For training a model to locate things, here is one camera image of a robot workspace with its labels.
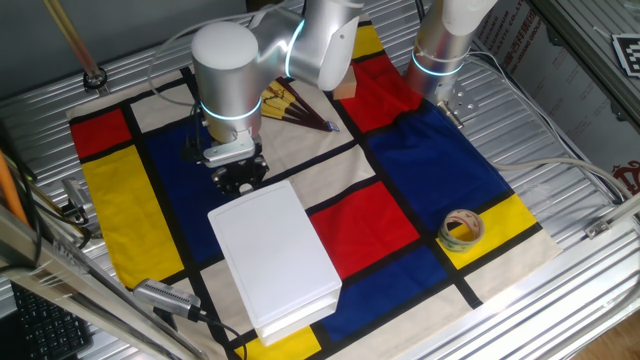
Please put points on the black keyboard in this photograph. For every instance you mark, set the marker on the black keyboard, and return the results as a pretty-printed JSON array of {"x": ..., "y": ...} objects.
[{"x": 45, "y": 330}]

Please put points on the black white marker tag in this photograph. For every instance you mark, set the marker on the black white marker tag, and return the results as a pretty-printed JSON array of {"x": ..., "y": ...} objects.
[{"x": 627, "y": 52}]

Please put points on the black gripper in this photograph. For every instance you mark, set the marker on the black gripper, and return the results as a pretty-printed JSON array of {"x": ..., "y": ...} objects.
[{"x": 240, "y": 171}]

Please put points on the dark printed board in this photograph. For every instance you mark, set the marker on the dark printed board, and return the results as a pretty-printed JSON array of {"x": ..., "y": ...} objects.
[{"x": 550, "y": 100}]

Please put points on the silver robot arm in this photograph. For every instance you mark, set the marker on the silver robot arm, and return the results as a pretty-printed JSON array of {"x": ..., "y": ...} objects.
[{"x": 230, "y": 80}]

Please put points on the clear tape roll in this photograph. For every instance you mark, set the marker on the clear tape roll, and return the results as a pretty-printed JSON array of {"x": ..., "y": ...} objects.
[{"x": 452, "y": 240}]

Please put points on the yellow folding paper fan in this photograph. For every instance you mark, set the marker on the yellow folding paper fan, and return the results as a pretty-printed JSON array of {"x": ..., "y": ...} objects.
[{"x": 300, "y": 112}]

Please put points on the small metal bracket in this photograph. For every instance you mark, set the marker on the small metal bracket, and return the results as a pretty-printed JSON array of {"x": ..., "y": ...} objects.
[{"x": 597, "y": 229}]

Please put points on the orange pole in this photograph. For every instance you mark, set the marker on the orange pole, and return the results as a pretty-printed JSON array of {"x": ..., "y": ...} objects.
[{"x": 10, "y": 190}]

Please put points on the silver depth camera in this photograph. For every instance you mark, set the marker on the silver depth camera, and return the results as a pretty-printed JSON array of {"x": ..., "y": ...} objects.
[
  {"x": 75, "y": 197},
  {"x": 165, "y": 297}
]

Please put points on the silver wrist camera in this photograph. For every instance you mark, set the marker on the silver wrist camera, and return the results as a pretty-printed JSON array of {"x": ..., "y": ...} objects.
[{"x": 229, "y": 151}]

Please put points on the white plastic drawer cabinet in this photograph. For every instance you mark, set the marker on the white plastic drawer cabinet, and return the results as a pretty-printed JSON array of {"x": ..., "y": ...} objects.
[{"x": 275, "y": 252}]

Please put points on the colour block tablecloth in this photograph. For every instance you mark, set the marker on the colour block tablecloth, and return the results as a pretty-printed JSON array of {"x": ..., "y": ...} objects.
[{"x": 425, "y": 165}]

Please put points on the brass pole with black base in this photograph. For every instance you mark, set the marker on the brass pole with black base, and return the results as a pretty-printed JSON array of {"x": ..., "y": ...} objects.
[{"x": 75, "y": 42}]

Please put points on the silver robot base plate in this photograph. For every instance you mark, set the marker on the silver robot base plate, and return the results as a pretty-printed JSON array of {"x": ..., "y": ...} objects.
[{"x": 462, "y": 102}]

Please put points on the aluminium frame bar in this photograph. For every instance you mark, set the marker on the aluminium frame bar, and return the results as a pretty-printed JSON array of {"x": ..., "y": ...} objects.
[
  {"x": 575, "y": 47},
  {"x": 60, "y": 272}
]

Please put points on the wooden cube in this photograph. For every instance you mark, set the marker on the wooden cube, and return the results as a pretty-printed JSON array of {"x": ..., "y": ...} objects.
[{"x": 347, "y": 87}]

